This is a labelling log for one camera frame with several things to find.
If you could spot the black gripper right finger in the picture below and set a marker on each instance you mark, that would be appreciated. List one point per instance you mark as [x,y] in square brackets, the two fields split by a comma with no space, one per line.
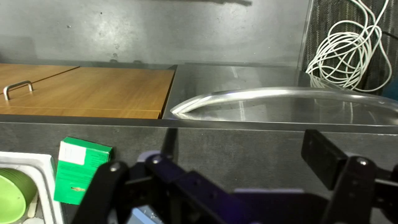
[353,181]

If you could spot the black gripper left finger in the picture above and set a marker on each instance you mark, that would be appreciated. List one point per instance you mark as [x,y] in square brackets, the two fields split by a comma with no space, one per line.
[108,186]

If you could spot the wooden lower cabinet door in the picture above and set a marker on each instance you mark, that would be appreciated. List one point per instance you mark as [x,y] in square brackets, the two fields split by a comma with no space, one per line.
[25,69]
[104,91]

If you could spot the stainless steel sink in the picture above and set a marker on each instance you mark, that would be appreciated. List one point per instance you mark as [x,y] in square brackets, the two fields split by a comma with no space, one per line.
[45,174]

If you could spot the wooden false drawer panel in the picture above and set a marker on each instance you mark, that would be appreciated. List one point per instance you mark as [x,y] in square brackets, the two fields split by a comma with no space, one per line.
[83,113]

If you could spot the stainless steel dishwasher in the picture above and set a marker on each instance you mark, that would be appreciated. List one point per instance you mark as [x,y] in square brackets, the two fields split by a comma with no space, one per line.
[290,109]

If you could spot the green bowl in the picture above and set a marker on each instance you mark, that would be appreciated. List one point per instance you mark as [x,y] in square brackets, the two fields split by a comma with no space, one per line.
[13,194]

